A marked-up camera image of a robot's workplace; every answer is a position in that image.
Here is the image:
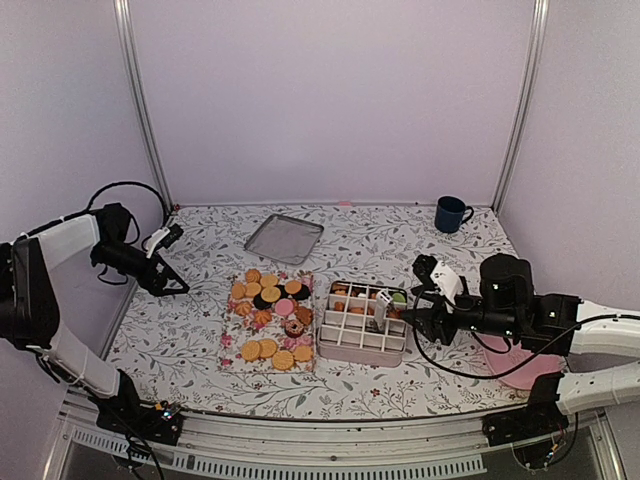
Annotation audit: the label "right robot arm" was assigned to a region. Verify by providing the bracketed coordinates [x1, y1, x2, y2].
[401, 254, 639, 436]

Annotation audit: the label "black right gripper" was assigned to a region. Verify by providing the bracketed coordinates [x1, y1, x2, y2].
[397, 285, 520, 347]

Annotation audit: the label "metal frame post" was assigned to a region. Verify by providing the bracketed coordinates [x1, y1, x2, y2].
[113, 0, 164, 189]
[491, 0, 550, 216]

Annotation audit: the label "right metal frame post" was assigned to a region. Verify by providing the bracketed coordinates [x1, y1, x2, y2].
[491, 0, 550, 216]

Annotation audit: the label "dark blue mug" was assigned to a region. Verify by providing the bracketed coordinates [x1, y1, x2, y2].
[434, 196, 474, 234]

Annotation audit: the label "pink plate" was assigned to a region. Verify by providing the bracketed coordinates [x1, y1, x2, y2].
[478, 335, 566, 391]

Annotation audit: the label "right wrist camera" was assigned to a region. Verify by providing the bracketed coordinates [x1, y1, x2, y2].
[412, 255, 469, 313]

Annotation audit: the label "aluminium front rail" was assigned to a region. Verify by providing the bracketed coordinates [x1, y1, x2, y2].
[41, 391, 632, 479]

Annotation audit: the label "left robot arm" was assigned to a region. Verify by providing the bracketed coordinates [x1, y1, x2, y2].
[1, 203, 189, 434]

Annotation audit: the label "metal serving tongs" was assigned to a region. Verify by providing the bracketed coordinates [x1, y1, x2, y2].
[365, 289, 395, 334]

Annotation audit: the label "left metal frame post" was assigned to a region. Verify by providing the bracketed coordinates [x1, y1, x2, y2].
[113, 0, 164, 189]

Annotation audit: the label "chocolate sprinkle donut cookie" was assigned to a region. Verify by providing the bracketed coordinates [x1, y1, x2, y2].
[284, 319, 306, 338]

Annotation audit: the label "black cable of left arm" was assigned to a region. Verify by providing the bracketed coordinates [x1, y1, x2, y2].
[87, 181, 171, 236]

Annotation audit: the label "beige embossed round biscuit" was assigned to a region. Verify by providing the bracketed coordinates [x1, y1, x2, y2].
[271, 350, 295, 371]

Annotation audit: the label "metal tin lid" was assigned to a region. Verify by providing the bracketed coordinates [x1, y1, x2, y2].
[244, 214, 324, 266]

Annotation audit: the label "pink sandwich cookie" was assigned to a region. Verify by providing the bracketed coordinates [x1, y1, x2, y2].
[274, 298, 296, 317]

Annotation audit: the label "pink divided cookie tin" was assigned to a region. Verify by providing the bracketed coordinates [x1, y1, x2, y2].
[316, 280, 409, 368]

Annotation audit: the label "tan round cookie on black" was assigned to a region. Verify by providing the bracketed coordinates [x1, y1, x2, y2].
[284, 280, 302, 295]

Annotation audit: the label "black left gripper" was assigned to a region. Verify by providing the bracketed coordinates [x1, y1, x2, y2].
[94, 238, 190, 295]

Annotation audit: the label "floral rectangular tray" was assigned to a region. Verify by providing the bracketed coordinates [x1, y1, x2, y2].
[218, 268, 316, 374]

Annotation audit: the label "green sandwich cookie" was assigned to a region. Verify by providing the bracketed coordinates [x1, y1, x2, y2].
[392, 292, 406, 305]

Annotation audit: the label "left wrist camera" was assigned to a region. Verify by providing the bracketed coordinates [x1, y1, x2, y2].
[143, 224, 184, 258]

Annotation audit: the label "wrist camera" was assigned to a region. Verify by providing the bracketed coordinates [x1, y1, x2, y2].
[412, 255, 469, 313]
[143, 224, 184, 258]

